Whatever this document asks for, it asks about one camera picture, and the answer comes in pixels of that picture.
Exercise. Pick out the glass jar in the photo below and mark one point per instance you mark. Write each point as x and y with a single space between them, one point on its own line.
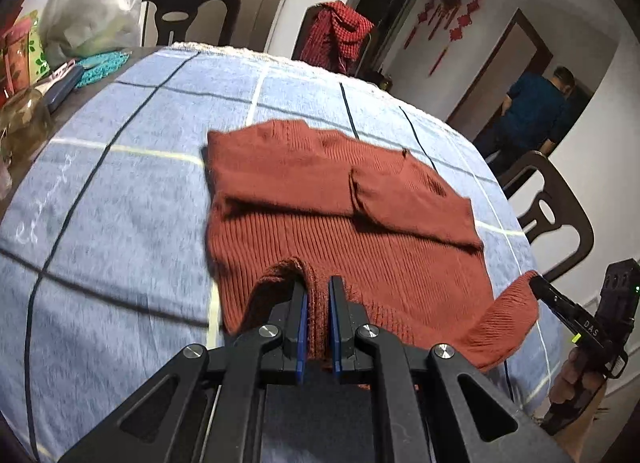
22 123

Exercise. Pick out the brown door frame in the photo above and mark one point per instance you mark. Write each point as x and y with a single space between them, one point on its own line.
500 63

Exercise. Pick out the person's right hand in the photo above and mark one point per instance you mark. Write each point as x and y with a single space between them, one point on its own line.
567 378

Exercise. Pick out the teal crochet mat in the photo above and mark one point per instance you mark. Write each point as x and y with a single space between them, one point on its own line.
102 68

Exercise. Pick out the blue checked tablecloth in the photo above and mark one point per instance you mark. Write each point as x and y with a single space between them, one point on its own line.
125 223

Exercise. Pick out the dark wooden chair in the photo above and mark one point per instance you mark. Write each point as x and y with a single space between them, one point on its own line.
312 28
565 223
195 13

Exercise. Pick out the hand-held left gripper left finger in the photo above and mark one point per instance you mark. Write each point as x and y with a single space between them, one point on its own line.
300 333

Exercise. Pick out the green leaf print packet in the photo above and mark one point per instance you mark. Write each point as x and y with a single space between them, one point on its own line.
37 48

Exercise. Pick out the blue notebook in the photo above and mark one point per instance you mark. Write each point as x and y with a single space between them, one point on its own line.
65 88

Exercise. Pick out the red checked garment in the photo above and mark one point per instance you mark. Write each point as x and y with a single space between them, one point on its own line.
337 38

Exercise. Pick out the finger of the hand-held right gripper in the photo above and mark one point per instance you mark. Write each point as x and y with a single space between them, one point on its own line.
552 298

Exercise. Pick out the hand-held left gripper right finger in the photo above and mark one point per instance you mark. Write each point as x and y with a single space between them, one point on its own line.
336 333

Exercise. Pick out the white plastic bag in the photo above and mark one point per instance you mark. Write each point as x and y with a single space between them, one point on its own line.
95 3

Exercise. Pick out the rust brown knitted sweater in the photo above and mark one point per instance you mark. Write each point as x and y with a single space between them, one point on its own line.
320 223

